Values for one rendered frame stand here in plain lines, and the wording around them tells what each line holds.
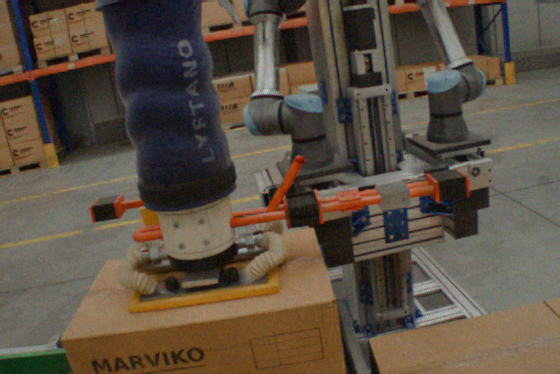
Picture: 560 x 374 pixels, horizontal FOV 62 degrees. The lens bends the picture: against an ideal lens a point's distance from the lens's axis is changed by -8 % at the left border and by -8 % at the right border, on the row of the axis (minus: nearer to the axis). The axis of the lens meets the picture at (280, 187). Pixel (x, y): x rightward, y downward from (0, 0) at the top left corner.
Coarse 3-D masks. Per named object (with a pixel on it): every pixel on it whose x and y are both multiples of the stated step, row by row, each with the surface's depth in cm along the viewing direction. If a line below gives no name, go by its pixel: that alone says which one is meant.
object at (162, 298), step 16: (240, 272) 114; (272, 272) 113; (160, 288) 112; (176, 288) 111; (192, 288) 110; (208, 288) 109; (224, 288) 108; (240, 288) 108; (256, 288) 107; (272, 288) 107; (144, 304) 107; (160, 304) 107; (176, 304) 107; (192, 304) 107
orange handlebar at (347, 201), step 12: (348, 192) 118; (360, 192) 118; (372, 192) 118; (420, 192) 114; (432, 192) 114; (120, 204) 141; (132, 204) 141; (324, 204) 115; (336, 204) 114; (348, 204) 114; (360, 204) 114; (372, 204) 115; (252, 216) 115; (264, 216) 114; (276, 216) 114; (144, 228) 119; (156, 228) 118; (144, 240) 115
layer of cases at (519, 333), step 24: (504, 312) 151; (528, 312) 148; (552, 312) 145; (384, 336) 151; (408, 336) 149; (432, 336) 147; (456, 336) 144; (480, 336) 142; (504, 336) 139; (528, 336) 137; (552, 336) 134; (384, 360) 140; (408, 360) 138; (432, 360) 136; (456, 360) 134; (480, 360) 132; (504, 360) 130; (528, 360) 127; (552, 360) 125
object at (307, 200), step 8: (304, 192) 120; (312, 192) 120; (288, 200) 119; (296, 200) 118; (304, 200) 117; (312, 200) 116; (320, 200) 113; (288, 208) 112; (296, 208) 112; (304, 208) 112; (312, 208) 112; (320, 208) 113; (288, 216) 113; (296, 216) 113; (304, 216) 113; (312, 216) 113; (320, 216) 114; (288, 224) 114; (296, 224) 113; (304, 224) 113; (312, 224) 113
